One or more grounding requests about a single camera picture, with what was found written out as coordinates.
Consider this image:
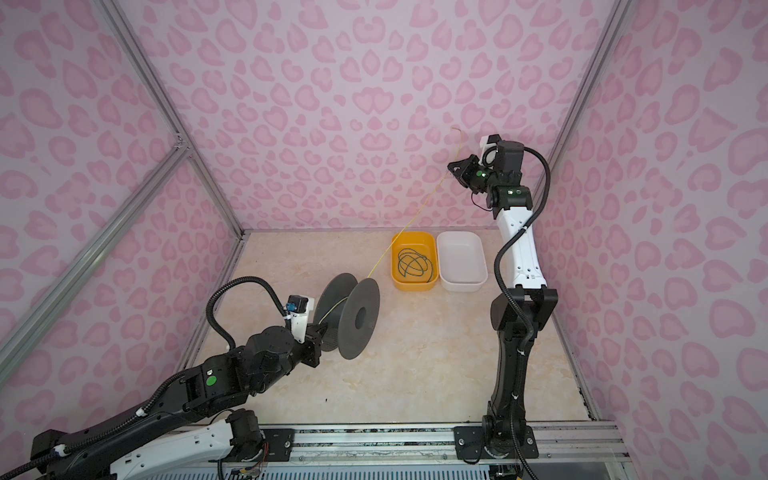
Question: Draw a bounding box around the yellow cable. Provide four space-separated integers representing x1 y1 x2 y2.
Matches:
316 125 466 328

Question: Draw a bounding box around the dark grey cable spool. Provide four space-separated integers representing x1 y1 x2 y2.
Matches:
312 273 381 360

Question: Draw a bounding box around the white plastic bin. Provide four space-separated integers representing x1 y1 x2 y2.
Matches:
436 231 488 293

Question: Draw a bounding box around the yellow plastic bin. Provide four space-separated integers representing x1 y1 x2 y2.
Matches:
391 231 439 292

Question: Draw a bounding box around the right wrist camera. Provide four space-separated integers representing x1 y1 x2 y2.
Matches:
480 134 501 170

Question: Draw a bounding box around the green cable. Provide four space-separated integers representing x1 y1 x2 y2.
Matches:
397 247 434 281

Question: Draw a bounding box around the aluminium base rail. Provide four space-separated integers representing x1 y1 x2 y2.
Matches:
110 421 638 480

